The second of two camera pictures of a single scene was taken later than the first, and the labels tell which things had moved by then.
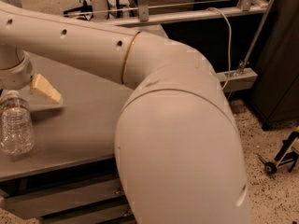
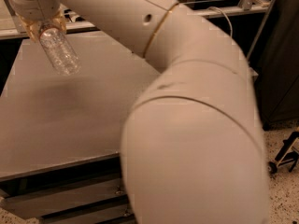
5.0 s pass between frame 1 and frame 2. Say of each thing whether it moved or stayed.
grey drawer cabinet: stayed
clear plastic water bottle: moved
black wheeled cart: stayed
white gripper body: moved
